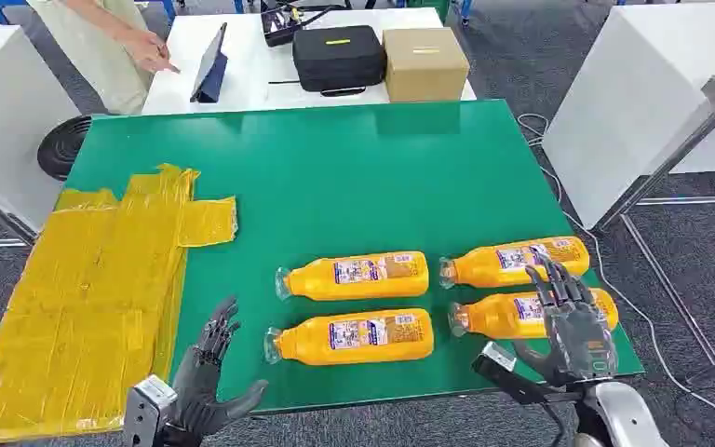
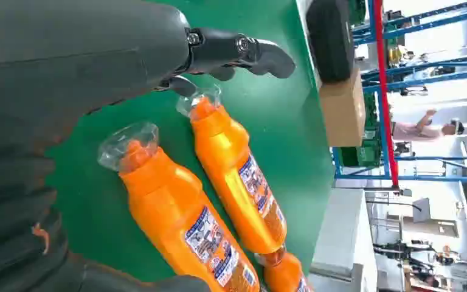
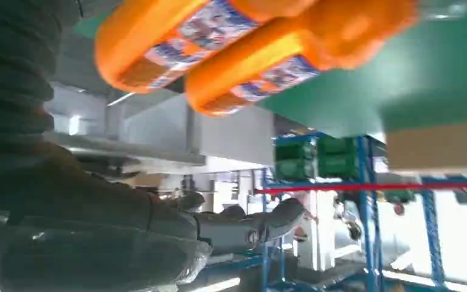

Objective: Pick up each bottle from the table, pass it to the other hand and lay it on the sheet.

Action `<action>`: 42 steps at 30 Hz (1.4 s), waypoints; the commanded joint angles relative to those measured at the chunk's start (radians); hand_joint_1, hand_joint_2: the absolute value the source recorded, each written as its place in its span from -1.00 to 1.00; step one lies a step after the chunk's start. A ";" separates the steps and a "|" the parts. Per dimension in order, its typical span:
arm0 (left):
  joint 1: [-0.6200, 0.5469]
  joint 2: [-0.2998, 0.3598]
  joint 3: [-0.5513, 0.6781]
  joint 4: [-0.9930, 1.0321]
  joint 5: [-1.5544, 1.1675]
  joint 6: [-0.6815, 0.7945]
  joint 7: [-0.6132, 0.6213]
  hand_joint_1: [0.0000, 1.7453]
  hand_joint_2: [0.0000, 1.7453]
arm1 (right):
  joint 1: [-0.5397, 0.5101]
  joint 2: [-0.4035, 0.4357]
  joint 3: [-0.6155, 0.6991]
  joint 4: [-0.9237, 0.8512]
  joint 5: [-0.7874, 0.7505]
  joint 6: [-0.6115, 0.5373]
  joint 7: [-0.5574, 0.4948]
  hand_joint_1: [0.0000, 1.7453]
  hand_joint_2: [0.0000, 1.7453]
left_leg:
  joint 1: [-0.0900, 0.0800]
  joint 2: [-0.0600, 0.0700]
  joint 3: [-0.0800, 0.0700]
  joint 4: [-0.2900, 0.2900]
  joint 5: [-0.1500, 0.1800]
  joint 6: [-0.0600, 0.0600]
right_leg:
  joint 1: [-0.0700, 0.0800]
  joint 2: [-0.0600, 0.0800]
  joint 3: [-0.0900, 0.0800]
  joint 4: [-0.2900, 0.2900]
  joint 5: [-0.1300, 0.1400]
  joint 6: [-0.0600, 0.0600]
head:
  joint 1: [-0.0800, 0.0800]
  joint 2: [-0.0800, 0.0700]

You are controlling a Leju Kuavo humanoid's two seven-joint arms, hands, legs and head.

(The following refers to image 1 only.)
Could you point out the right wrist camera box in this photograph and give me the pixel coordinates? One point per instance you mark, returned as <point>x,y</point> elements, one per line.
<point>505,370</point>

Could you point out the orange drink bottle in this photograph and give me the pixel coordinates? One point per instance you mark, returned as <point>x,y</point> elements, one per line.
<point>493,318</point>
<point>505,262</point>
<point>357,336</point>
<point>357,277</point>

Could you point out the person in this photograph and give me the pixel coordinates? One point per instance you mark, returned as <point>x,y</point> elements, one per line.
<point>98,62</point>

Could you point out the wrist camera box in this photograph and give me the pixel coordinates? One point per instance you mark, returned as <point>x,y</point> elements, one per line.
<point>505,370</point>
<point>145,407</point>

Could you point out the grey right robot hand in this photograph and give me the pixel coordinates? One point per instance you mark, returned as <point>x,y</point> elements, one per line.
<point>579,339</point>

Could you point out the green table mat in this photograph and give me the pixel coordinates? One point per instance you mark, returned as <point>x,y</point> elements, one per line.
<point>364,185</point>

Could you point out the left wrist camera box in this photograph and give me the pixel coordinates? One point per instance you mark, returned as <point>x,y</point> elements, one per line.
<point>145,407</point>

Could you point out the large white cabinet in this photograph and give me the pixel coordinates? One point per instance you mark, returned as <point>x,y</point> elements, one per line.
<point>641,92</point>

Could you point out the brown cardboard box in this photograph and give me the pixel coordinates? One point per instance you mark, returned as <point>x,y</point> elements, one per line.
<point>425,68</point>

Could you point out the black ribbed round stool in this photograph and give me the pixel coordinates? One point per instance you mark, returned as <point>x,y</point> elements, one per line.
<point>61,151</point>

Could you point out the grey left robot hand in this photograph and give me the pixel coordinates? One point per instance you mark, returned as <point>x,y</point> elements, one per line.
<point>197,395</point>

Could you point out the blue metal frame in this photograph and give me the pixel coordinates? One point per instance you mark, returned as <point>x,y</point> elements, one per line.
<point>166,9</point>

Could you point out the yellow plastic sheet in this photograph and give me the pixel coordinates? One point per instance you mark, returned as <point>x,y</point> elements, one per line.
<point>86,277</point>

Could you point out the black zip case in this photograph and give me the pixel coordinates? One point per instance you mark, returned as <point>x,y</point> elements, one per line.
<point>339,62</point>

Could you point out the white table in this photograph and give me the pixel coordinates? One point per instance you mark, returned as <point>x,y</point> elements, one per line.
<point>252,49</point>

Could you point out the tablet with dark cover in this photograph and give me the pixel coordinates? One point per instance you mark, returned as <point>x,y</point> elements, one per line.
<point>209,68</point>

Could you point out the black controller device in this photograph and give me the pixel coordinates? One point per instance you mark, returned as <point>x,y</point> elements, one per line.
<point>280,24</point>

